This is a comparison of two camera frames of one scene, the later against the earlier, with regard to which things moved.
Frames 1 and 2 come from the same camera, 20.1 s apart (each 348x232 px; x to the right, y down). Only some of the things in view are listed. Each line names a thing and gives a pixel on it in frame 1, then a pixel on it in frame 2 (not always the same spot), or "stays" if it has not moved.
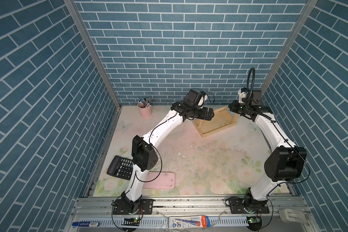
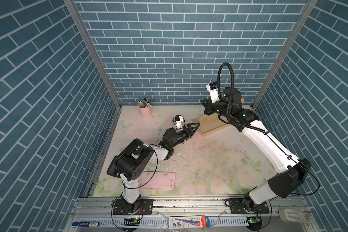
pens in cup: [145, 103] stays
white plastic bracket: [292, 215] stays
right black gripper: [233, 105] -> [208, 107]
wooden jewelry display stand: [223, 118] stays
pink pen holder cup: [145, 112] stays
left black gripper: [208, 116] -> [187, 134]
